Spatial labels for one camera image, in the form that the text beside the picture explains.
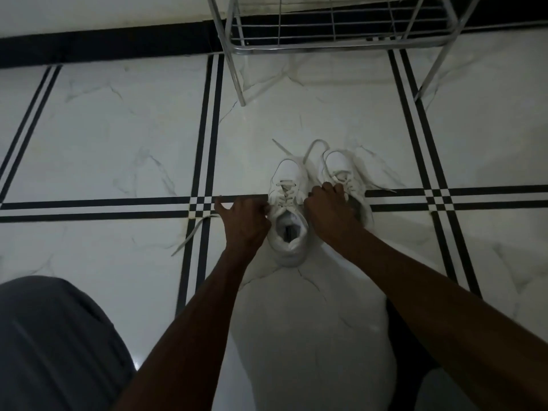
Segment silver metal shoe rack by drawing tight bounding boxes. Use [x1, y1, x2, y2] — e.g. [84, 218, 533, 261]
[205, 0, 483, 107]

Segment person's left hand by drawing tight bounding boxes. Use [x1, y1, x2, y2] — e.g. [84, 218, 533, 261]
[213, 197, 272, 257]

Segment person's right forearm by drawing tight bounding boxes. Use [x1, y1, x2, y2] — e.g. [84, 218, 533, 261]
[325, 229, 548, 411]

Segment person's right hand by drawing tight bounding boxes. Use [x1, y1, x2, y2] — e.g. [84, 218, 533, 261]
[304, 182, 365, 249]

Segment person's left forearm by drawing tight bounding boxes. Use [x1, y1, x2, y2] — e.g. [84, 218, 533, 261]
[115, 245, 270, 411]

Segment person's grey trousers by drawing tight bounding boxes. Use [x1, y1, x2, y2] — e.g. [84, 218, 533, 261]
[0, 275, 476, 411]

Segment white lace-up sneaker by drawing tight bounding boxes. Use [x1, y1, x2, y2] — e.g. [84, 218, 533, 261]
[303, 139, 397, 232]
[171, 139, 311, 269]

